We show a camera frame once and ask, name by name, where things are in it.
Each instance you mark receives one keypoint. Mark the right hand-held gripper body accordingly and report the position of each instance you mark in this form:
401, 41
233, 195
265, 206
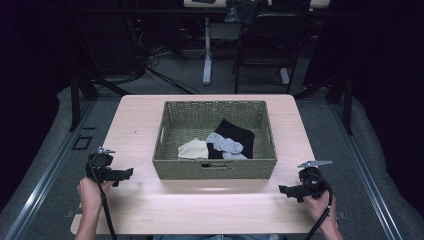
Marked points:
311, 181

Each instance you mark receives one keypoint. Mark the dark bag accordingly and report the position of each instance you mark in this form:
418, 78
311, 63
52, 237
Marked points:
241, 11

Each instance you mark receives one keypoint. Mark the person's right hand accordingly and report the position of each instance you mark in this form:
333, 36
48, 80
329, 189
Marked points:
319, 208

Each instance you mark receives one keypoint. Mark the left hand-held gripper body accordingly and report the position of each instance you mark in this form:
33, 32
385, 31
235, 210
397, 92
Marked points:
100, 163

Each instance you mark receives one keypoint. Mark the person's left hand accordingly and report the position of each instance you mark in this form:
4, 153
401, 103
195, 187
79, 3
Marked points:
89, 195

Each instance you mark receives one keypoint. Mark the metal floor rail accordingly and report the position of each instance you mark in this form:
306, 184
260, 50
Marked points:
366, 180
43, 186

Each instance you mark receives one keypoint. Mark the grey sock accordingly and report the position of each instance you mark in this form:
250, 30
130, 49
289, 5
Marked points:
223, 143

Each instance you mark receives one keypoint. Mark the white table leg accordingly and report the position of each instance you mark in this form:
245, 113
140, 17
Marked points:
207, 60

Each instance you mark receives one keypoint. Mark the cream cloth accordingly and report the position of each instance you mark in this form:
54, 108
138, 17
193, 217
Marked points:
193, 149

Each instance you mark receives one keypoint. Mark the black metal stand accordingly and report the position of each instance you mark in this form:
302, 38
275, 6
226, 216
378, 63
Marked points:
348, 106
75, 100

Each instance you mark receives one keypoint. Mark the green woven basket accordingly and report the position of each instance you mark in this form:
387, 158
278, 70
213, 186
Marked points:
180, 168

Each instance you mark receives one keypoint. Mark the black chair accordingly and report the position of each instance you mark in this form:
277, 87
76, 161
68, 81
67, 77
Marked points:
266, 36

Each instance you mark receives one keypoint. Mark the black cloth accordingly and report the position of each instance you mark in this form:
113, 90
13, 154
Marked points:
233, 131

